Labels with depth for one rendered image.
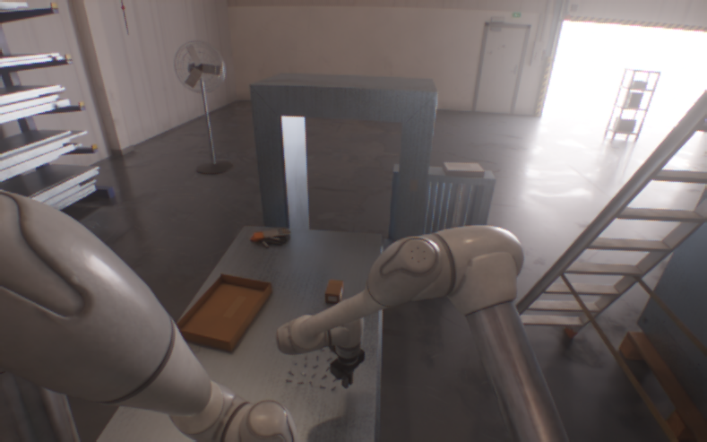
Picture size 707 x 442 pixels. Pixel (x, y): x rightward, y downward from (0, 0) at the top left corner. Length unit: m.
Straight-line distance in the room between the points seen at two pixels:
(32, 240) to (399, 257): 0.52
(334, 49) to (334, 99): 7.93
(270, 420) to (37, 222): 0.54
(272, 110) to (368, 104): 0.63
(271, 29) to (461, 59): 4.97
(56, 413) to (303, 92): 2.13
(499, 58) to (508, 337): 9.78
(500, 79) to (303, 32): 5.23
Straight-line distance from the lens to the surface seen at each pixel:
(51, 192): 4.97
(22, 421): 0.55
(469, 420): 2.33
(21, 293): 0.29
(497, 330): 0.75
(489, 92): 10.40
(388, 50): 10.12
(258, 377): 1.61
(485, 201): 3.36
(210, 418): 0.80
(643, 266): 2.34
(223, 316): 1.89
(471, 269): 0.73
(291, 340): 1.17
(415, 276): 0.65
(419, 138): 2.39
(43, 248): 0.29
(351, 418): 1.47
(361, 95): 2.35
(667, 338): 2.95
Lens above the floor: 1.90
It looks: 29 degrees down
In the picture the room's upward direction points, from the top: 1 degrees clockwise
